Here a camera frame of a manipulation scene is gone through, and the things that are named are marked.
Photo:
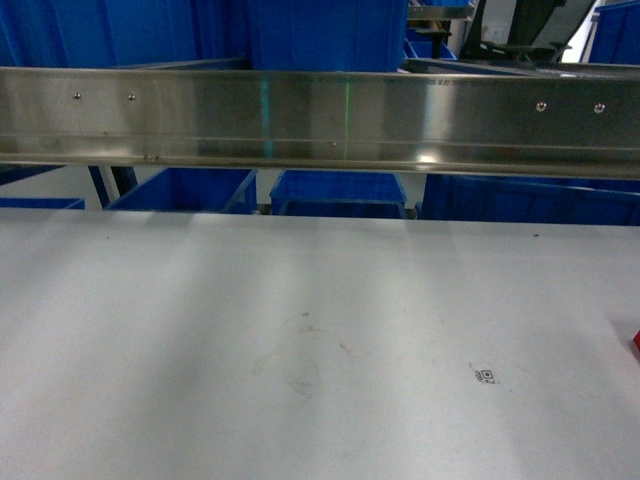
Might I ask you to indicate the red magnetic block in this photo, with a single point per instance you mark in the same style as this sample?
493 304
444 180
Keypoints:
636 341

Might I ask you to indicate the large blue bin upper centre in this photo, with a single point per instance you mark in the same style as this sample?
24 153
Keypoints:
352 36

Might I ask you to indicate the QR code sticker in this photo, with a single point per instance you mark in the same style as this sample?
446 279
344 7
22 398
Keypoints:
484 374

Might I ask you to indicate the blue bin below rail centre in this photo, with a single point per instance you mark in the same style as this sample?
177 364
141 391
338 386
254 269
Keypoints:
338 194

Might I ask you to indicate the blue bin below rail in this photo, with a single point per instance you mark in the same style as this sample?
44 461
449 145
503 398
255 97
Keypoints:
530 200
338 194
193 190

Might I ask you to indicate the blue bin below rail left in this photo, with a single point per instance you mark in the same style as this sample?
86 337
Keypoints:
193 190

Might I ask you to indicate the stainless steel shelf rail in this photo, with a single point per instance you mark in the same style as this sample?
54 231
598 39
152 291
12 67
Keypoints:
536 124

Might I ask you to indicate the blue bin below rail right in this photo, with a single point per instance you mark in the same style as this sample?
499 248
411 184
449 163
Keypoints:
530 200

